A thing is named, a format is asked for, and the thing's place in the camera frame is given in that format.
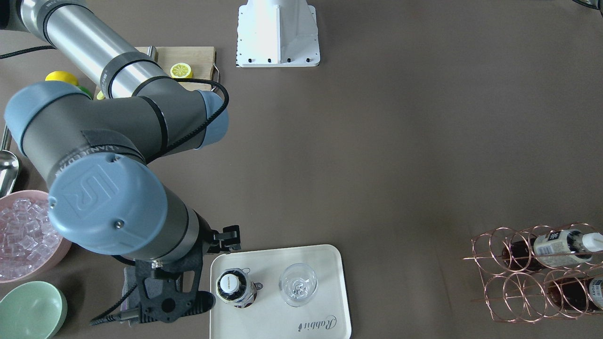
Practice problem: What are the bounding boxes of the grey folded cloth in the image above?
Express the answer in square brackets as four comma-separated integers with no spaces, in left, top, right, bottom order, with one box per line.
[120,266,140,328]

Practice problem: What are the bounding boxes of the half lemon slice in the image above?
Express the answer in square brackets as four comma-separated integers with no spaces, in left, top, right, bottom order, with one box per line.
[169,63,194,79]

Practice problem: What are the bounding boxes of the black camera cable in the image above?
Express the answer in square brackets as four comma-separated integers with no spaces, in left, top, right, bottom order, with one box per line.
[0,45,230,326]

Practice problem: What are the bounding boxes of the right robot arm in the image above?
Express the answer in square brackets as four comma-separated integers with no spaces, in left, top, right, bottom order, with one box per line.
[1,0,228,263]

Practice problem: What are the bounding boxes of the mint green bowl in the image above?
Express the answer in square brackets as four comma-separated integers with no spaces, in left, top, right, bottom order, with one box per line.
[0,281,68,339]

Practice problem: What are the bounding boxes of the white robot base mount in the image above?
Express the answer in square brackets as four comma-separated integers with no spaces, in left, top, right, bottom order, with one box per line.
[236,0,321,67]

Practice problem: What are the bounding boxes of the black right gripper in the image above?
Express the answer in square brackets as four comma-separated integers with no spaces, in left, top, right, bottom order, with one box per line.
[190,214,241,257]

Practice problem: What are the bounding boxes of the steel muddler black tip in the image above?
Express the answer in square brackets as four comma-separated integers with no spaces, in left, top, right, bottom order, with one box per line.
[147,46,159,62]

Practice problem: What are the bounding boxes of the pink bowl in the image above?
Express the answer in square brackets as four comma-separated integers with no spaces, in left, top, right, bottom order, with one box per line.
[0,190,73,283]

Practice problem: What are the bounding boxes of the tea bottle front slot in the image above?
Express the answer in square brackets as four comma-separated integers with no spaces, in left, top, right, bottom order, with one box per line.
[215,268,260,308]

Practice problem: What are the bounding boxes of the tea bottle side slot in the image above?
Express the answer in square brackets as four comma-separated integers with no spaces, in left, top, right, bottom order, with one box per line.
[547,277,603,313]

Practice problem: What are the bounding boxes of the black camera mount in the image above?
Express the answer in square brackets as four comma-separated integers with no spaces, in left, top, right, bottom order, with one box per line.
[132,244,216,324]

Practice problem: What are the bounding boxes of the bamboo cutting board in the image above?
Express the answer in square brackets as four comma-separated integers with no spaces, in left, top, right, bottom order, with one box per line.
[110,46,218,98]

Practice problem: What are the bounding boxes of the clear wine glass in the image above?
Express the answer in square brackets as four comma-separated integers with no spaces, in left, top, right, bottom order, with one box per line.
[278,263,318,307]

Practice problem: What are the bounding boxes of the yellow lemon upper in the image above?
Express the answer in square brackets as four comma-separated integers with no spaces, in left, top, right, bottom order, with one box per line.
[45,71,80,86]

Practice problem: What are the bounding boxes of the clear ice cubes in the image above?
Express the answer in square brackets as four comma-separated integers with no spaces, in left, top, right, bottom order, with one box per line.
[0,198,62,278]

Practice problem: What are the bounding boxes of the copper wire bottle basket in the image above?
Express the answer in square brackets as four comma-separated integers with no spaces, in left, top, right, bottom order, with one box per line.
[466,223,602,323]

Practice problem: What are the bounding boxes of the cream serving tray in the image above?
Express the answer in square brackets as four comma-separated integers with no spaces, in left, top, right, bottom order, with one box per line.
[210,244,352,339]

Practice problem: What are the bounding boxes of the green lime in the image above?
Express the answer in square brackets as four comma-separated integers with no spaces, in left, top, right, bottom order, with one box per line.
[77,86,93,99]

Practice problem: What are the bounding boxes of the tea bottle back slot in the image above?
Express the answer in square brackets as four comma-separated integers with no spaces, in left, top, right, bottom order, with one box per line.
[501,229,603,272]

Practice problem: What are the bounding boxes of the steel ice scoop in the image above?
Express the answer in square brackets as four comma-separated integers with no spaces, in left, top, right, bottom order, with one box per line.
[0,126,20,198]

